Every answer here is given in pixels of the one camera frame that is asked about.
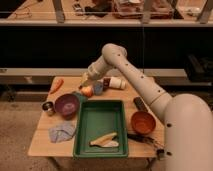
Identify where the black rectangular block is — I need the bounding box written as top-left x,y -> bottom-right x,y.
133,97 -> 148,112

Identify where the white bottle dark cap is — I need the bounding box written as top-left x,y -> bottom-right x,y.
103,77 -> 126,90

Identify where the green plastic tray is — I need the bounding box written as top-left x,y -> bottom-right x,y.
73,100 -> 129,158

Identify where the clear container of items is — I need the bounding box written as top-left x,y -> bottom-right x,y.
112,0 -> 174,19

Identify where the purple bowl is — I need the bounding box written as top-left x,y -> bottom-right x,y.
54,94 -> 80,117

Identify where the small blue-grey cup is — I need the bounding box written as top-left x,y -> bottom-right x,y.
93,81 -> 103,95

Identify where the wooden table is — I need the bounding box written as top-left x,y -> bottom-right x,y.
27,76 -> 168,159

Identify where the black box on shelf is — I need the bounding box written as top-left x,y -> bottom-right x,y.
184,55 -> 213,82

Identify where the orange bowl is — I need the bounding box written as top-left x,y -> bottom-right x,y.
131,111 -> 156,135

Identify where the orange carrot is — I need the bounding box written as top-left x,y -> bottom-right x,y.
49,79 -> 64,94

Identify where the orange round fruit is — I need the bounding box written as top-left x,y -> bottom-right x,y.
81,86 -> 94,97

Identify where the black handled tool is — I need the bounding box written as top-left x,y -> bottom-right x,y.
127,133 -> 164,149

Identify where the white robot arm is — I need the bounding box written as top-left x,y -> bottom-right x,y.
82,43 -> 213,171

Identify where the green item behind bowl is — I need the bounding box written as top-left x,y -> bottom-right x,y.
73,92 -> 88,102

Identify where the white fork in tray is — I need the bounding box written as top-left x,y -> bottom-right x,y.
101,140 -> 119,148

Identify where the small metal cup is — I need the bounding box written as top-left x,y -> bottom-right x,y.
42,101 -> 55,116

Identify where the crumpled lilac cloth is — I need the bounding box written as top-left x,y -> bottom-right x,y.
49,121 -> 76,143

